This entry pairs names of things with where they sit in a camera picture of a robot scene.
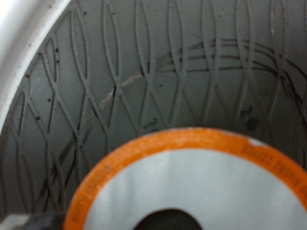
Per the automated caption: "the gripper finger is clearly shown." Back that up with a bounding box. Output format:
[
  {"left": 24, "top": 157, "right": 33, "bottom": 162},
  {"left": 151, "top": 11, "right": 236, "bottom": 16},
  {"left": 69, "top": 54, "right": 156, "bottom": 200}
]
[{"left": 0, "top": 212, "right": 67, "bottom": 230}]

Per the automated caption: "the orange rimmed coffee pod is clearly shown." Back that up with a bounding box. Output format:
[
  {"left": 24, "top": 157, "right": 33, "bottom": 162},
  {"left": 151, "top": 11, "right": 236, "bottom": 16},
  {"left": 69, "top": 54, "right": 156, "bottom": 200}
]
[{"left": 62, "top": 126, "right": 307, "bottom": 230}]

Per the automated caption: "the white two-tier turntable shelf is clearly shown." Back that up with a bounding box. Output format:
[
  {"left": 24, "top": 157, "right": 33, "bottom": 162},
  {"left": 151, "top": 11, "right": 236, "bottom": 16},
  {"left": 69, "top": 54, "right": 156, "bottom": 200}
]
[{"left": 0, "top": 0, "right": 307, "bottom": 230}]

